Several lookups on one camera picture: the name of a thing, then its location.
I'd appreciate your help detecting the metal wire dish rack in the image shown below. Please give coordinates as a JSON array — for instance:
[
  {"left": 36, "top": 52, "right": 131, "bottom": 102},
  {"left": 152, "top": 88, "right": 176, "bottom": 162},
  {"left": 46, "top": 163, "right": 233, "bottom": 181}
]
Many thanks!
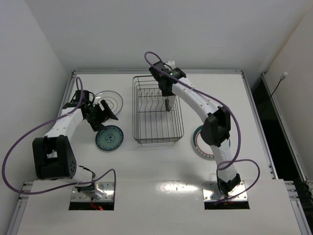
[{"left": 133, "top": 75, "right": 184, "bottom": 145}]

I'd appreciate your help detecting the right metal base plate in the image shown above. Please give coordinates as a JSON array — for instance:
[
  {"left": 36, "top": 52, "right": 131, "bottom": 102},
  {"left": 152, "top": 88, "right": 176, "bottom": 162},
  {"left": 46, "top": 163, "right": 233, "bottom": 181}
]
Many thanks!
[{"left": 202, "top": 181, "right": 248, "bottom": 203}]

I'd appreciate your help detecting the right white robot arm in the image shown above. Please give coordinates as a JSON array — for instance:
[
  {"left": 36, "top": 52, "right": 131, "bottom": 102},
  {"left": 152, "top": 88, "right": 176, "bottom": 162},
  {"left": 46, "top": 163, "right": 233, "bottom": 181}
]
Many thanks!
[{"left": 149, "top": 67, "right": 232, "bottom": 167}]

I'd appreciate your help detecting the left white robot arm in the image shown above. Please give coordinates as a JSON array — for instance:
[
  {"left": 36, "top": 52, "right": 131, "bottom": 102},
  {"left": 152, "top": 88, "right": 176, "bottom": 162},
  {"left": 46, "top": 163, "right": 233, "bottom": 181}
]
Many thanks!
[{"left": 32, "top": 99, "right": 117, "bottom": 199}]

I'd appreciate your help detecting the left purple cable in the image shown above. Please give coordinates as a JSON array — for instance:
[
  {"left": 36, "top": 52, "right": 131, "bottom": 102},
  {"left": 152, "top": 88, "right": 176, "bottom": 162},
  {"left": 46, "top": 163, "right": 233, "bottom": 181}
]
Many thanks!
[{"left": 1, "top": 77, "right": 116, "bottom": 195}]

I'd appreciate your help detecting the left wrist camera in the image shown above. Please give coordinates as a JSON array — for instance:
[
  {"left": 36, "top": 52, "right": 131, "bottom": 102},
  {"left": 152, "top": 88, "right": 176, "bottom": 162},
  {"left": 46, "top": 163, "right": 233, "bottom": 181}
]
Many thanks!
[{"left": 63, "top": 90, "right": 95, "bottom": 109}]

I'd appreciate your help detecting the teal patterned small plate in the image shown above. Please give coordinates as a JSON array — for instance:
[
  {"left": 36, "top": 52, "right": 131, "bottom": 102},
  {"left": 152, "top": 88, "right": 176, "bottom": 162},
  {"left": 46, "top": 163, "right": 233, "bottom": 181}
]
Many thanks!
[{"left": 95, "top": 125, "right": 124, "bottom": 151}]

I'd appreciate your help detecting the green red rimmed plate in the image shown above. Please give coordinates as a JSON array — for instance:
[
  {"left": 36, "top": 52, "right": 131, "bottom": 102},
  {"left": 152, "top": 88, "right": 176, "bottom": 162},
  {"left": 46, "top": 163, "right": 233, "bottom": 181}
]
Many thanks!
[
  {"left": 192, "top": 125, "right": 214, "bottom": 161},
  {"left": 165, "top": 95, "right": 176, "bottom": 112}
]

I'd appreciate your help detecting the black cable with white plug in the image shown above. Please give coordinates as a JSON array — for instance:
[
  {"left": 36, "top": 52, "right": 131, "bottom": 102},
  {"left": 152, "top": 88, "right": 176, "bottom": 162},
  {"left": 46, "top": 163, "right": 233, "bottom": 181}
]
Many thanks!
[{"left": 270, "top": 71, "right": 288, "bottom": 97}]

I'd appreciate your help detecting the metal base plate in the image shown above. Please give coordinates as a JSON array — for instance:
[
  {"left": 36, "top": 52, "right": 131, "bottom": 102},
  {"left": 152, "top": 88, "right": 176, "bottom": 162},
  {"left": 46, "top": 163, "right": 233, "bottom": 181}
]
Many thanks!
[
  {"left": 71, "top": 182, "right": 114, "bottom": 203},
  {"left": 202, "top": 181, "right": 248, "bottom": 203}
]

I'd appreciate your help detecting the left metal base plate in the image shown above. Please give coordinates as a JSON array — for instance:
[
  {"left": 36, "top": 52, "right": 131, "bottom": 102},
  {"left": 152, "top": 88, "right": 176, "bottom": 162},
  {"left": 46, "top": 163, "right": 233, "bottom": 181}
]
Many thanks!
[{"left": 71, "top": 182, "right": 114, "bottom": 203}]

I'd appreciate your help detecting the clear glass plate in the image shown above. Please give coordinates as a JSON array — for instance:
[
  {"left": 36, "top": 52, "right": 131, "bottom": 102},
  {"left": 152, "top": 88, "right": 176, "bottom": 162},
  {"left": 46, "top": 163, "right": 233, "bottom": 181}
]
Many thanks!
[{"left": 93, "top": 90, "right": 123, "bottom": 115}]

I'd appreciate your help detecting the aluminium table frame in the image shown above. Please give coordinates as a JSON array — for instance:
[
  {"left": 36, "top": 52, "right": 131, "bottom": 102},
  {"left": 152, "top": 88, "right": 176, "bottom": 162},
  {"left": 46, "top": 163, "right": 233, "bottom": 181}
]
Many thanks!
[{"left": 18, "top": 71, "right": 306, "bottom": 235}]

